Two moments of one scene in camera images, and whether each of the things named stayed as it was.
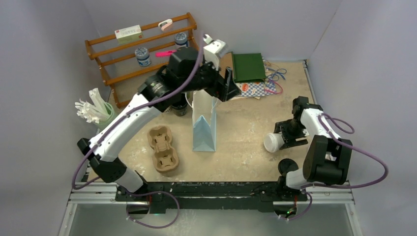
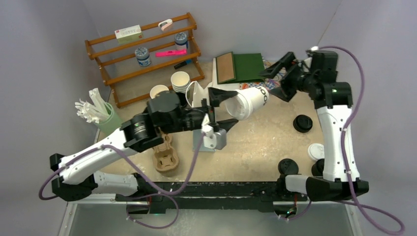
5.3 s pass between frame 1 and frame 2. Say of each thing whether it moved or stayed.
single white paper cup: moved
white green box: stayed
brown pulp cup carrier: stayed
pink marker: stayed
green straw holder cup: stayed
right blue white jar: stayed
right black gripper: moved
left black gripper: moved
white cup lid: moved
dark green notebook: stayed
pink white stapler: stayed
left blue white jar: stayed
